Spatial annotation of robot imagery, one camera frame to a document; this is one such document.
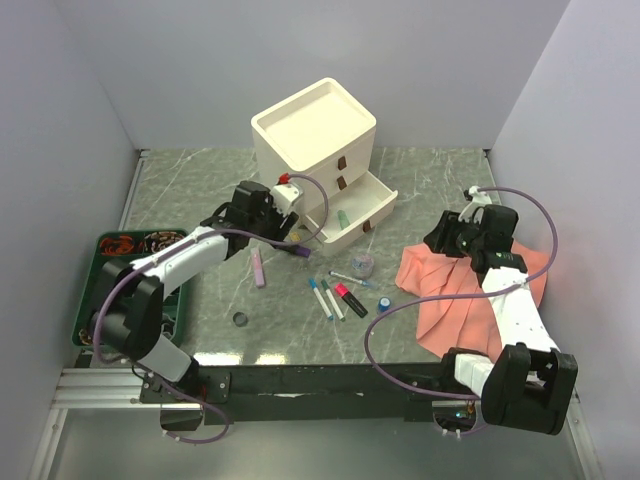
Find black base bar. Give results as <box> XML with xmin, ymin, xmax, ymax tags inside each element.
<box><xmin>138</xmin><ymin>362</ymin><xmax>501</xmax><ymax>432</ymax></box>

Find aluminium rail frame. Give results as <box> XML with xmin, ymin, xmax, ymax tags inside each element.
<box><xmin>27</xmin><ymin>149</ymin><xmax>601</xmax><ymax>480</ymax></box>

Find green cap white marker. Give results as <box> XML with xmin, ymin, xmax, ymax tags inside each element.
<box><xmin>321</xmin><ymin>280</ymin><xmax>345</xmax><ymax>322</ymax></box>

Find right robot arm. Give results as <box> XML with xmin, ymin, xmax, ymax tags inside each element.
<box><xmin>424</xmin><ymin>203</ymin><xmax>578</xmax><ymax>435</ymax></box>

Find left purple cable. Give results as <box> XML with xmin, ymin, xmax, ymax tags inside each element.
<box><xmin>92</xmin><ymin>172</ymin><xmax>330</xmax><ymax>444</ymax></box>

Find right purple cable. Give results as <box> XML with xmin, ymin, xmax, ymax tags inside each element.
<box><xmin>363</xmin><ymin>185</ymin><xmax>559</xmax><ymax>437</ymax></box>

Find white drawer cabinet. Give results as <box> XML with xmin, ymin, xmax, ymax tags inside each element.
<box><xmin>250</xmin><ymin>77</ymin><xmax>377</xmax><ymax>229</ymax></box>

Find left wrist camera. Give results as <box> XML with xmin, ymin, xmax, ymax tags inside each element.
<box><xmin>270</xmin><ymin>173</ymin><xmax>305</xmax><ymax>215</ymax></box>

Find white bottom drawer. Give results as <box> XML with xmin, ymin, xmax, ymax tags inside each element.
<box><xmin>316</xmin><ymin>171</ymin><xmax>398</xmax><ymax>256</ymax></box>

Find green mint highlighter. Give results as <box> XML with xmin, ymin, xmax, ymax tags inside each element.
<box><xmin>337</xmin><ymin>210</ymin><xmax>350</xmax><ymax>230</ymax></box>

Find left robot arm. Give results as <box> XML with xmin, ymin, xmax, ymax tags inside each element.
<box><xmin>88</xmin><ymin>181</ymin><xmax>303</xmax><ymax>402</ymax></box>

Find clear paperclip jar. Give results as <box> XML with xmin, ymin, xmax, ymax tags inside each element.
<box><xmin>351</xmin><ymin>253</ymin><xmax>375</xmax><ymax>279</ymax></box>

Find black round cap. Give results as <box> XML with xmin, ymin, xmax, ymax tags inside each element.
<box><xmin>233</xmin><ymin>312</ymin><xmax>248</xmax><ymax>327</ymax></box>

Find orange rubber bands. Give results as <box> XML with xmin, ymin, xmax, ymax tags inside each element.
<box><xmin>99</xmin><ymin>235</ymin><xmax>138</xmax><ymax>256</ymax></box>

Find blue tape roll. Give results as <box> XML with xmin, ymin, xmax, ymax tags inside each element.
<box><xmin>377</xmin><ymin>297</ymin><xmax>392</xmax><ymax>314</ymax></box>

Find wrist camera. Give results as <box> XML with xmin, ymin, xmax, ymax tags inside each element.
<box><xmin>270</xmin><ymin>173</ymin><xmax>305</xmax><ymax>215</ymax></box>
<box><xmin>458</xmin><ymin>186</ymin><xmax>493</xmax><ymax>223</ymax></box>

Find blue cap white marker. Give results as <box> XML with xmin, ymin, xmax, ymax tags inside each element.
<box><xmin>309</xmin><ymin>278</ymin><xmax>334</xmax><ymax>321</ymax></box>

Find brown patterned hair ties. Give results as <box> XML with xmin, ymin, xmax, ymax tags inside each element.
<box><xmin>144</xmin><ymin>230</ymin><xmax>187</xmax><ymax>254</ymax></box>

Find purple cable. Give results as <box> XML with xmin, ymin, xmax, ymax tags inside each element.
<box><xmin>92</xmin><ymin>172</ymin><xmax>330</xmax><ymax>444</ymax></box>
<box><xmin>363</xmin><ymin>185</ymin><xmax>559</xmax><ymax>437</ymax></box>

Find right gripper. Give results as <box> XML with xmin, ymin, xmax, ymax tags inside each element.
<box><xmin>422</xmin><ymin>210</ymin><xmax>485</xmax><ymax>259</ymax></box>

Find pink cloth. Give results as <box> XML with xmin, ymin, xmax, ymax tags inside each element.
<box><xmin>396</xmin><ymin>243</ymin><xmax>554</xmax><ymax>361</ymax></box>

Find blue whiteboard pen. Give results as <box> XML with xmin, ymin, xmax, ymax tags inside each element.
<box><xmin>328</xmin><ymin>270</ymin><xmax>376</xmax><ymax>289</ymax></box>

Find black pink highlighter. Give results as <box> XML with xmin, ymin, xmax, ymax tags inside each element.
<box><xmin>334</xmin><ymin>283</ymin><xmax>368</xmax><ymax>318</ymax></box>

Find green compartment tray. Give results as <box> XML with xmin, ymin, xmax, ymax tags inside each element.
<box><xmin>71</xmin><ymin>228</ymin><xmax>192</xmax><ymax>350</ymax></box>

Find pink lilac highlighter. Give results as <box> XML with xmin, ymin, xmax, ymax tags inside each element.
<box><xmin>251</xmin><ymin>247</ymin><xmax>266</xmax><ymax>288</ymax></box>

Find black purple highlighter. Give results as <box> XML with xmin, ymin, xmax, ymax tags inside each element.
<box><xmin>293</xmin><ymin>245</ymin><xmax>311</xmax><ymax>258</ymax></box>

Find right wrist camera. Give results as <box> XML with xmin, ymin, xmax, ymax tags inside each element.
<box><xmin>458</xmin><ymin>186</ymin><xmax>493</xmax><ymax>223</ymax></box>

